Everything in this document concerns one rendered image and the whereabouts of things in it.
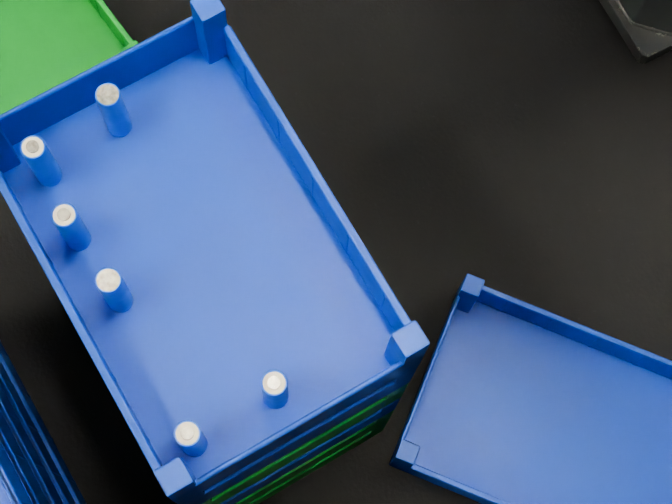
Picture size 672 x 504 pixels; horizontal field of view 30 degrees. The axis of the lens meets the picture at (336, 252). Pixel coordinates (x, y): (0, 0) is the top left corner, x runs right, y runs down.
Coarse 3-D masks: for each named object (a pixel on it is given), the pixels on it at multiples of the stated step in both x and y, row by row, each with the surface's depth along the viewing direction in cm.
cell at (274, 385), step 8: (264, 376) 84; (272, 376) 84; (280, 376) 84; (264, 384) 84; (272, 384) 84; (280, 384) 84; (264, 392) 84; (272, 392) 84; (280, 392) 84; (264, 400) 88; (272, 400) 86; (280, 400) 86; (272, 408) 90
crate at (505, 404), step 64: (448, 320) 128; (512, 320) 133; (448, 384) 131; (512, 384) 131; (576, 384) 131; (640, 384) 132; (448, 448) 129; (512, 448) 130; (576, 448) 130; (640, 448) 130
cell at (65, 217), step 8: (56, 208) 87; (64, 208) 86; (72, 208) 87; (56, 216) 87; (64, 216) 86; (72, 216) 87; (56, 224) 86; (64, 224) 86; (72, 224) 86; (80, 224) 88; (64, 232) 88; (72, 232) 88; (80, 232) 89; (88, 232) 91; (72, 240) 90; (80, 240) 90; (88, 240) 92; (72, 248) 92; (80, 248) 92
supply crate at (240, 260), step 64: (192, 0) 90; (128, 64) 93; (192, 64) 96; (0, 128) 90; (64, 128) 95; (192, 128) 95; (256, 128) 95; (64, 192) 94; (128, 192) 94; (192, 192) 94; (256, 192) 94; (320, 192) 90; (64, 256) 92; (128, 256) 92; (192, 256) 93; (256, 256) 93; (320, 256) 93; (128, 320) 91; (192, 320) 91; (256, 320) 91; (320, 320) 92; (384, 320) 92; (128, 384) 90; (192, 384) 90; (256, 384) 90; (320, 384) 90; (384, 384) 90; (256, 448) 84
